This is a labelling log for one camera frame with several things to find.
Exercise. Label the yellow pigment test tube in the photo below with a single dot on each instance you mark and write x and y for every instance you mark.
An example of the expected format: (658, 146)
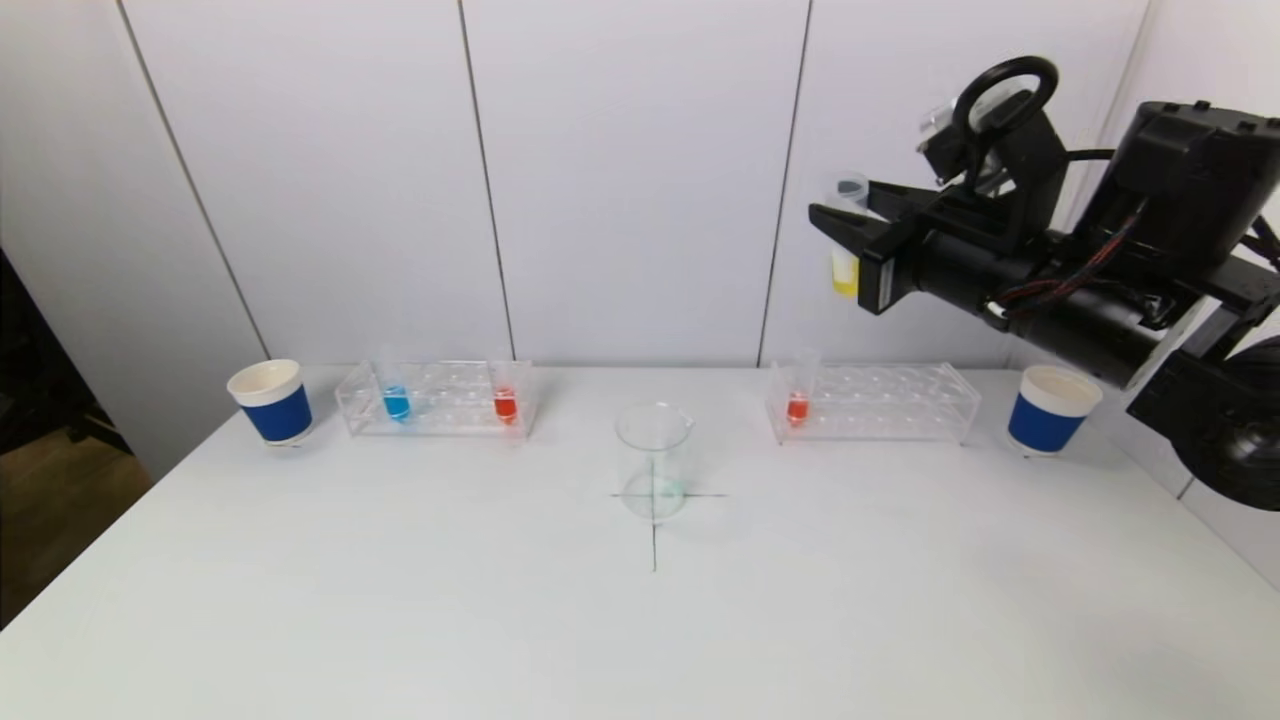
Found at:
(845, 275)

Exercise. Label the red pigment test tube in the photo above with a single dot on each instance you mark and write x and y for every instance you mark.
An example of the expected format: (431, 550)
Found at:
(506, 406)
(797, 409)

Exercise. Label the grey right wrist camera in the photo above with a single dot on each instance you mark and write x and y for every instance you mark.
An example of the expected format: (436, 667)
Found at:
(1030, 160)

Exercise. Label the blue pigment test tube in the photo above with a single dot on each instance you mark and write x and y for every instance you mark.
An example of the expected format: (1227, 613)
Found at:
(396, 403)

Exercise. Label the blue sleeved paper cup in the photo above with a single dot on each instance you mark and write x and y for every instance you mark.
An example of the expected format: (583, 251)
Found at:
(1045, 422)
(278, 415)

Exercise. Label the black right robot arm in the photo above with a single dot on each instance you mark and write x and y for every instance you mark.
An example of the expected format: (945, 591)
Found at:
(1190, 170)

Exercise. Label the clear glass beaker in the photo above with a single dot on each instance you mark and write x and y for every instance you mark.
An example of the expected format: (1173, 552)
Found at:
(640, 440)

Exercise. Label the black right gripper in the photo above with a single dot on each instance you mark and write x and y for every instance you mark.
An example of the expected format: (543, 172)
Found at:
(886, 266)

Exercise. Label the clear acrylic test tube rack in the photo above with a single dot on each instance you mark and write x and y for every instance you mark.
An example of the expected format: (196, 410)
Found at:
(880, 405)
(450, 405)

